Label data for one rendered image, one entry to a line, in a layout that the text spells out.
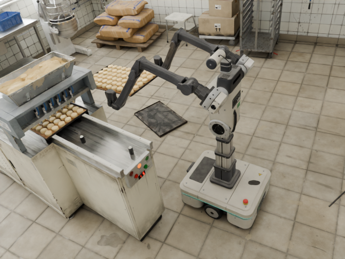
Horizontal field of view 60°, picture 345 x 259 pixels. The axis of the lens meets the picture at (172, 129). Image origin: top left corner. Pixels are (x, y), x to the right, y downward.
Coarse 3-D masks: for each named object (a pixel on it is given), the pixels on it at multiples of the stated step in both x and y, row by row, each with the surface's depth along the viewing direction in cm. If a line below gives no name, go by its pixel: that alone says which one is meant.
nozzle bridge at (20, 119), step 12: (72, 72) 234; (84, 72) 231; (60, 84) 221; (72, 84) 223; (84, 84) 243; (36, 96) 212; (48, 96) 210; (60, 96) 227; (72, 96) 232; (84, 96) 256; (0, 108) 205; (12, 108) 203; (24, 108) 201; (48, 108) 222; (60, 108) 225; (0, 120) 202; (12, 120) 194; (24, 120) 210; (36, 120) 212; (12, 132) 201; (24, 132) 207; (12, 144) 221
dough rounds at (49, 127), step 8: (72, 104) 250; (56, 112) 240; (64, 112) 239; (72, 112) 238; (80, 112) 237; (56, 120) 231; (64, 120) 234; (32, 128) 230; (40, 128) 226; (48, 128) 227; (56, 128) 223; (48, 136) 220
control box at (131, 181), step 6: (144, 156) 201; (138, 162) 197; (144, 162) 203; (150, 162) 209; (132, 168) 194; (138, 168) 198; (126, 174) 190; (132, 174) 195; (138, 174) 201; (144, 174) 207; (126, 180) 195; (132, 180) 198; (138, 180) 203; (132, 186) 200
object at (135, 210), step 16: (80, 128) 233; (96, 128) 231; (80, 144) 218; (96, 144) 216; (112, 144) 214; (128, 144) 212; (64, 160) 232; (80, 160) 210; (112, 160) 201; (128, 160) 200; (80, 176) 231; (96, 176) 210; (112, 176) 192; (144, 176) 213; (80, 192) 256; (96, 192) 230; (112, 192) 209; (128, 192) 203; (144, 192) 220; (160, 192) 240; (96, 208) 256; (112, 208) 229; (128, 208) 210; (144, 208) 227; (160, 208) 248; (128, 224) 229; (144, 224) 234
